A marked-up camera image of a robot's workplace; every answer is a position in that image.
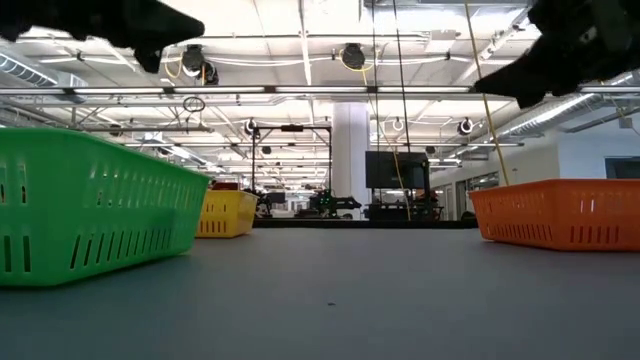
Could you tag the black equipment cart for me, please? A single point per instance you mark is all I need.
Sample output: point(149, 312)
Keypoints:
point(400, 210)

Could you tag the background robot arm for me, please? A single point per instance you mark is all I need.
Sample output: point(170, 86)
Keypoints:
point(330, 202)

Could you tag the red box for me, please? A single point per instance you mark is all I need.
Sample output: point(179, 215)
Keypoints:
point(225, 185)

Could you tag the yellow plastic basket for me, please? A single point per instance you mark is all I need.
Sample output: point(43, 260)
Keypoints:
point(227, 212)

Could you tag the orange plastic basket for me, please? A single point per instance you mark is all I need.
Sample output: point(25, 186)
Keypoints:
point(550, 215)

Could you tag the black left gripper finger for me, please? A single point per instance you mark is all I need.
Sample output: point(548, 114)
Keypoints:
point(165, 34)
point(160, 11)

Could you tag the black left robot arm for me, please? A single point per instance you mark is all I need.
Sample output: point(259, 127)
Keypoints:
point(12, 17)

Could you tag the white building column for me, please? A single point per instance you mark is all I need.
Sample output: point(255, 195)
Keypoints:
point(350, 127)

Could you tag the black background equipment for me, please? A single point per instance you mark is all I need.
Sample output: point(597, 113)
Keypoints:
point(272, 200)

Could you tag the black monitor on stand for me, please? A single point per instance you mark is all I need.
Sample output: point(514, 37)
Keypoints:
point(395, 170)

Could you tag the black frame rig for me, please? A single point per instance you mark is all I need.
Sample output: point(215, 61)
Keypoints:
point(292, 128)

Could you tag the silver ventilation duct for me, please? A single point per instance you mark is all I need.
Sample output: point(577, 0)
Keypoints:
point(550, 116)
point(25, 70)

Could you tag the long ceiling light strip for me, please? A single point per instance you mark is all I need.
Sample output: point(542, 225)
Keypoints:
point(320, 89)

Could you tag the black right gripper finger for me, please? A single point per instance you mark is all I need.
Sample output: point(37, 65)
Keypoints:
point(515, 67)
point(525, 80)

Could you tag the green plastic basket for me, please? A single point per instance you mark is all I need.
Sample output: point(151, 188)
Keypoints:
point(100, 210)

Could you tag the dark wall window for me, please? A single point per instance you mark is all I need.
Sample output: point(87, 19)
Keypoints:
point(622, 167)

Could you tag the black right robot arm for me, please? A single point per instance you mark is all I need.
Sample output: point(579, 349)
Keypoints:
point(631, 30)

